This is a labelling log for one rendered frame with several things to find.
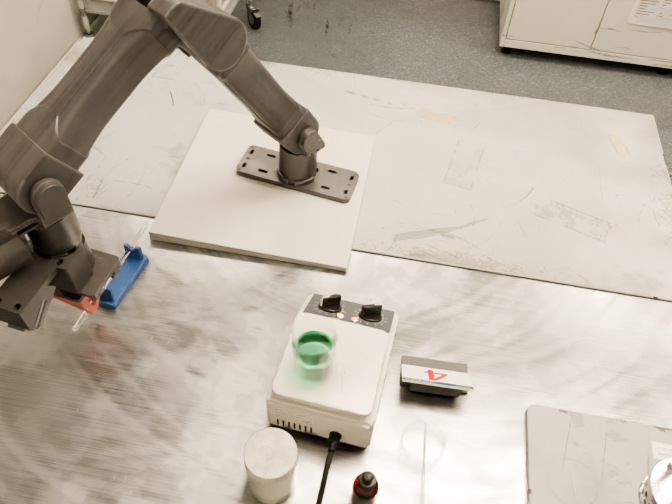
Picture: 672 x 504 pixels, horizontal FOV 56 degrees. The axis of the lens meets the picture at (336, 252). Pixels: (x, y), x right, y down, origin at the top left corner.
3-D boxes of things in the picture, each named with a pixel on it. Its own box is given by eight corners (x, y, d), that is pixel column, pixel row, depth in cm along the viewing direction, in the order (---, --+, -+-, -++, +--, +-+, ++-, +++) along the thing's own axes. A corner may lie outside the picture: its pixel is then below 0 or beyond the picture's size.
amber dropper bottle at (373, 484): (361, 517, 72) (365, 495, 67) (345, 495, 74) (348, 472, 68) (381, 501, 73) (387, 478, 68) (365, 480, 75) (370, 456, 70)
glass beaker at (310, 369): (314, 341, 78) (315, 302, 71) (345, 370, 75) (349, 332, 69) (277, 370, 75) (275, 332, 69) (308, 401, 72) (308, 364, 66)
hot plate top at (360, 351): (298, 314, 81) (298, 309, 80) (390, 335, 79) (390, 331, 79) (269, 395, 73) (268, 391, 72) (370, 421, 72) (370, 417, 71)
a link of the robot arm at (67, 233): (42, 274, 72) (20, 236, 67) (16, 247, 75) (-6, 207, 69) (94, 242, 76) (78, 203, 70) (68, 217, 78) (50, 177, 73)
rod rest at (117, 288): (129, 253, 96) (125, 238, 94) (149, 259, 96) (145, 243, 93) (94, 303, 90) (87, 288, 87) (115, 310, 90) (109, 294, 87)
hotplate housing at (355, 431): (309, 302, 92) (310, 268, 86) (397, 323, 90) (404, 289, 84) (260, 443, 78) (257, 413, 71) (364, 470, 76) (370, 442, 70)
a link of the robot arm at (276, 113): (299, 160, 98) (187, 47, 69) (270, 139, 101) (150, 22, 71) (324, 128, 98) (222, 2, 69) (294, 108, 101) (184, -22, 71)
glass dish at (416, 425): (397, 465, 76) (400, 458, 75) (400, 423, 80) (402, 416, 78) (443, 472, 76) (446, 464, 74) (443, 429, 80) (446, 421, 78)
